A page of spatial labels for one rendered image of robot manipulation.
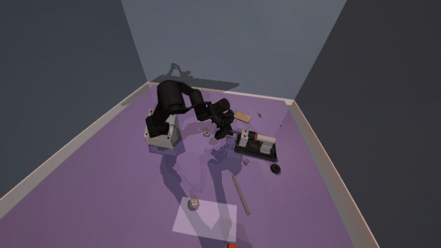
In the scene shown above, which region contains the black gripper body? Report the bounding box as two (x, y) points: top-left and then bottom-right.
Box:
(212, 114), (228, 140)

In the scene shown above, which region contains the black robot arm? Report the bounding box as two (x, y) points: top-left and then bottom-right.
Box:
(145, 80), (234, 138)

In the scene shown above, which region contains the tan flat rectangular plate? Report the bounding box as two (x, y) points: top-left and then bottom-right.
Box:
(234, 112), (252, 123)

